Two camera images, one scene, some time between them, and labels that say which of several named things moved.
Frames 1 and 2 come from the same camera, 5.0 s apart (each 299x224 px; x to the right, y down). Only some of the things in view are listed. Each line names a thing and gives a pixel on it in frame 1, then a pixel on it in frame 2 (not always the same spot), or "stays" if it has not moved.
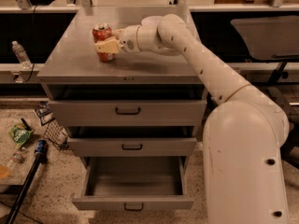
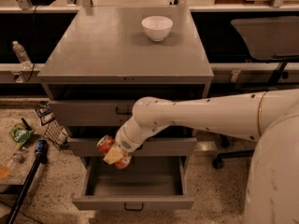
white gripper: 128,37 to 125,142
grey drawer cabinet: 133,121 stays
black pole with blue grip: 40,149 stays
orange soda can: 102,32 to 104,145
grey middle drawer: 106,147 stays
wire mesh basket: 57,133 stays
